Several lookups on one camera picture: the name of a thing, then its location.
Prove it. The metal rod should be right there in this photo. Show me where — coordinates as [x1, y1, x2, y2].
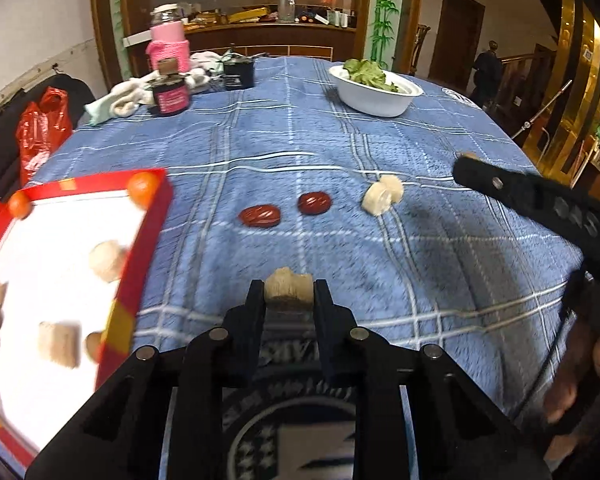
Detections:
[510, 79, 573, 141]

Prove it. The white cloth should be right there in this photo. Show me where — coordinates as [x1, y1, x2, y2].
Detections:
[111, 50, 221, 118]

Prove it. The blue checked tablecloth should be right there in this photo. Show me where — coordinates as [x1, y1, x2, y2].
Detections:
[0, 55, 588, 480]

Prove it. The black sofa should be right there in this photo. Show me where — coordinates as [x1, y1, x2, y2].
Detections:
[0, 74, 97, 196]

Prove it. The red plastic bag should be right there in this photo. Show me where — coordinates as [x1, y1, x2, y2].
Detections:
[15, 86, 74, 186]

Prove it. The wooden counter cabinet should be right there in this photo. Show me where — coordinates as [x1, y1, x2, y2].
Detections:
[125, 10, 358, 63]

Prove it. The red box with white inside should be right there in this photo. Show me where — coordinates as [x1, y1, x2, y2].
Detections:
[0, 167, 175, 466]

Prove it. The pink bottle with knit sleeve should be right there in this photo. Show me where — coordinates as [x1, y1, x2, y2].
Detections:
[146, 4, 190, 73]

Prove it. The green lettuce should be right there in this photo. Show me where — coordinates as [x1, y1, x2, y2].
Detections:
[342, 58, 400, 93]

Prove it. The black jar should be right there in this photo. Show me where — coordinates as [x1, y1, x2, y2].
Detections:
[222, 57, 256, 91]

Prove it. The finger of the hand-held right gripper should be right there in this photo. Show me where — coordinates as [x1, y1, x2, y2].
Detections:
[452, 155, 547, 207]

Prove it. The dark jar with cork lid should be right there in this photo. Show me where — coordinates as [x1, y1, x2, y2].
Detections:
[150, 58, 191, 117]

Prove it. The person's right hand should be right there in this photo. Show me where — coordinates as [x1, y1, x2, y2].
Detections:
[544, 329, 600, 457]

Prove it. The wooden chair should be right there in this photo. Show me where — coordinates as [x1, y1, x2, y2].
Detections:
[409, 24, 431, 77]

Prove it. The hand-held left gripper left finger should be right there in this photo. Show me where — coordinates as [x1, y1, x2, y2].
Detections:
[25, 279, 267, 480]

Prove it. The cream cake chunk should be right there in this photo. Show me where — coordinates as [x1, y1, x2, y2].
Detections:
[264, 266, 314, 311]

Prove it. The orange mandarin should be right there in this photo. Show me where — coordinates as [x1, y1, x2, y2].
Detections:
[7, 192, 33, 219]
[128, 171, 162, 207]

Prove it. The brown wooden door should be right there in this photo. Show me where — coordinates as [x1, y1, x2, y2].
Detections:
[429, 0, 487, 83]

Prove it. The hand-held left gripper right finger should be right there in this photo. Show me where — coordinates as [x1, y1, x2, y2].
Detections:
[314, 279, 551, 480]

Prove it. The white bowl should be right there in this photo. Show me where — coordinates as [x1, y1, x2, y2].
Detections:
[328, 64, 425, 117]

